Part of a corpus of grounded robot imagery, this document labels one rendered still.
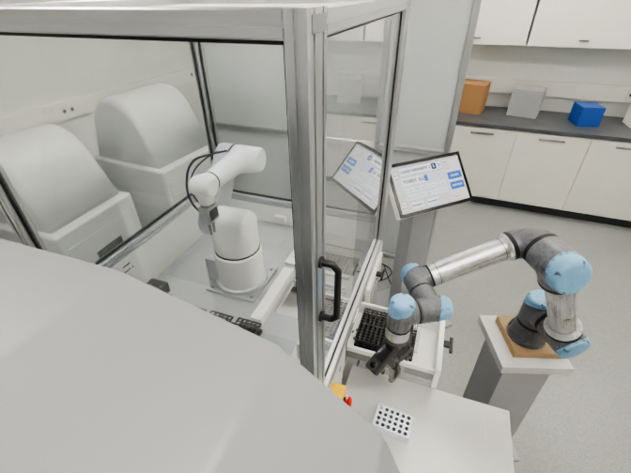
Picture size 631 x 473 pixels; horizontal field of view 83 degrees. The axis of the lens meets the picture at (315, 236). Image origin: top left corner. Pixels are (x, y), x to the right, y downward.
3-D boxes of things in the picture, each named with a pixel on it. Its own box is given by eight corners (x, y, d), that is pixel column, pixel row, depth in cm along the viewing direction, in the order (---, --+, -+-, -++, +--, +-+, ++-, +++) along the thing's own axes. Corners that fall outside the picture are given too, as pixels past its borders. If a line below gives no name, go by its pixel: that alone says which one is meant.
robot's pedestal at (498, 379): (497, 405, 209) (542, 314, 166) (518, 462, 184) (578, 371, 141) (444, 404, 210) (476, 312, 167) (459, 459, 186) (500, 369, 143)
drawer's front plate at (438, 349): (440, 330, 152) (446, 312, 145) (435, 389, 129) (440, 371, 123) (437, 328, 152) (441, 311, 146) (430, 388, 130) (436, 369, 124)
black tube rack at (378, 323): (416, 331, 149) (418, 320, 145) (410, 366, 135) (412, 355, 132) (363, 318, 155) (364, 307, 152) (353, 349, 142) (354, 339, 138)
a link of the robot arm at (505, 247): (536, 208, 117) (394, 263, 121) (561, 228, 109) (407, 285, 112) (535, 234, 124) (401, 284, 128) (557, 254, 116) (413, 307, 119)
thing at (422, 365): (437, 329, 150) (439, 319, 147) (431, 382, 130) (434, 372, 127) (345, 306, 162) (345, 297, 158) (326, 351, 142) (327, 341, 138)
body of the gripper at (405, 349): (411, 359, 121) (416, 336, 114) (392, 373, 117) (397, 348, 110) (394, 344, 126) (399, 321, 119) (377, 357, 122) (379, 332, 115)
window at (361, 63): (377, 239, 177) (401, 9, 123) (319, 389, 111) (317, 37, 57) (376, 238, 177) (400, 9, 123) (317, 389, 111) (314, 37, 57)
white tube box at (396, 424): (412, 421, 126) (413, 416, 124) (407, 444, 119) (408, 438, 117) (377, 408, 130) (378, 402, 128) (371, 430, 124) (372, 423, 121)
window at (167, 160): (304, 385, 101) (288, 40, 53) (303, 387, 101) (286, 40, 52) (74, 310, 126) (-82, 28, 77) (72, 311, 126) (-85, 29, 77)
